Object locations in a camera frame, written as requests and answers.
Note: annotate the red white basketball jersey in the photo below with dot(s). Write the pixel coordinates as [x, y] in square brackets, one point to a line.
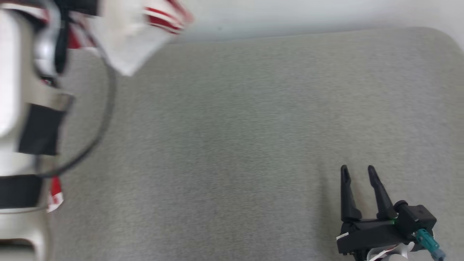
[127, 40]

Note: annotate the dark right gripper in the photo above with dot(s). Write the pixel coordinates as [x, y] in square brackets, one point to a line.
[373, 233]

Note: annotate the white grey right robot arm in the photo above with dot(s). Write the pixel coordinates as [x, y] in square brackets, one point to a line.
[398, 251]

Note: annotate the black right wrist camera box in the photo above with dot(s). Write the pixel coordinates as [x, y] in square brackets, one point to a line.
[417, 219]

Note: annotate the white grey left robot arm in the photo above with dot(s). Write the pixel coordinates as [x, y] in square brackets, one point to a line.
[7, 72]

